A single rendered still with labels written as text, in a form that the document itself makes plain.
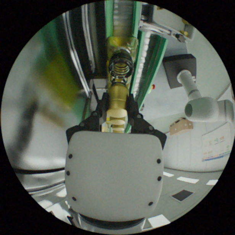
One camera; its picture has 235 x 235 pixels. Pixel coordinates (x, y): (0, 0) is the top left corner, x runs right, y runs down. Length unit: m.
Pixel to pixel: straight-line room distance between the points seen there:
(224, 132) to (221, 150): 0.62
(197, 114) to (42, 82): 0.45
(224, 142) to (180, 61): 3.44
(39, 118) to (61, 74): 0.11
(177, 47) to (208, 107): 0.38
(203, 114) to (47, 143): 0.44
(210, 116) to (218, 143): 3.47
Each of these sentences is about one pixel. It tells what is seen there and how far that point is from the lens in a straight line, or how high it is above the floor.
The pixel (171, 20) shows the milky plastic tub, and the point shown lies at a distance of 0.52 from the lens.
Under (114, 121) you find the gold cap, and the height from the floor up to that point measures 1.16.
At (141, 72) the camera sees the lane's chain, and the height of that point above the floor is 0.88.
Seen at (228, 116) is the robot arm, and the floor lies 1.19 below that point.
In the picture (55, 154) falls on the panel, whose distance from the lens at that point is 0.19.
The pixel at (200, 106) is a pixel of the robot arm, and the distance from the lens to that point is 0.36.
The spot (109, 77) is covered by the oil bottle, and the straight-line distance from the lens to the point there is 0.17.
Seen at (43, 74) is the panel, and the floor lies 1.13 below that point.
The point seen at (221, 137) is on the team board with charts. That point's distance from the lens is 3.72.
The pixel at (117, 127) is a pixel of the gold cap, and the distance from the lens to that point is 0.22.
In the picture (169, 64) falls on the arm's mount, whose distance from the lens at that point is 0.53.
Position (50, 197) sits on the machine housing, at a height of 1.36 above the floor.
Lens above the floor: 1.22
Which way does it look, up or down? 23 degrees down
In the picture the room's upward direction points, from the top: 177 degrees counter-clockwise
